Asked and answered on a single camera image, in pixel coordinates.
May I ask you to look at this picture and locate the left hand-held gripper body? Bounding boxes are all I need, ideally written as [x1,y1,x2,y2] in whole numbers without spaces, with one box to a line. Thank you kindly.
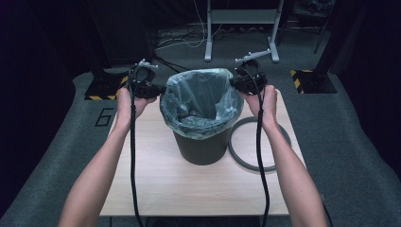
[129,58,159,99]

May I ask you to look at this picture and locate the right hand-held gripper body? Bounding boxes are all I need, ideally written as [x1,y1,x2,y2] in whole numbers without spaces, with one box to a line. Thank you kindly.
[234,48,272,96]

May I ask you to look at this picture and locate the translucent green patterned garbage bag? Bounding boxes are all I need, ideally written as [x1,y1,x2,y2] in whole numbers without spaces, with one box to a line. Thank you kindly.
[159,68,246,141]

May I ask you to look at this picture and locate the grey bin rim ring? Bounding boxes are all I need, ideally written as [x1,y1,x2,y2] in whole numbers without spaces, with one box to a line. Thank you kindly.
[227,115,293,174]

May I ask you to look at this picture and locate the dark ribbed trash bin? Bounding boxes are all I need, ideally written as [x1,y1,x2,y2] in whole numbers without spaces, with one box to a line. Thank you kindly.
[172,125,235,166]

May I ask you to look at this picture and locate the person's right hand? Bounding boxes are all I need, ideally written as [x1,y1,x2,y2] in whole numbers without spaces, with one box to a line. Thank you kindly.
[240,84,281,128]

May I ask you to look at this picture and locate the person's left hand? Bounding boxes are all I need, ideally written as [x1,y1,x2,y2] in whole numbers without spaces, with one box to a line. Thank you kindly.
[114,86,158,128]

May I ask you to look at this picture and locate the black striped stand base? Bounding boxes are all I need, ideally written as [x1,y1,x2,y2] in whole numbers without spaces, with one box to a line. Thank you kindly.
[289,68,338,96]
[83,70,131,101]

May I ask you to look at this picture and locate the black floor cables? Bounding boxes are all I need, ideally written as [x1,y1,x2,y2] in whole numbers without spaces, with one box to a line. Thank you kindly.
[152,51,192,74]

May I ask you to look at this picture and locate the white floor cables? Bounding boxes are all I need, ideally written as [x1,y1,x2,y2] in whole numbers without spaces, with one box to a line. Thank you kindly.
[154,0,223,51]

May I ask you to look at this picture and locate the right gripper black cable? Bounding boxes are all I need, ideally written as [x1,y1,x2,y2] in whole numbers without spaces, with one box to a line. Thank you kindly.
[243,66,271,227]

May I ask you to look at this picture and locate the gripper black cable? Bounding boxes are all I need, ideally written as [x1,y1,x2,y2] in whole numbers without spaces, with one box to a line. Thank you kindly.
[126,75,146,227]
[243,66,271,227]

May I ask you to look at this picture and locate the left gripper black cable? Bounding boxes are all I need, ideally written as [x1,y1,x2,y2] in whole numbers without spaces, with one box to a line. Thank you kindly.
[126,75,146,227]

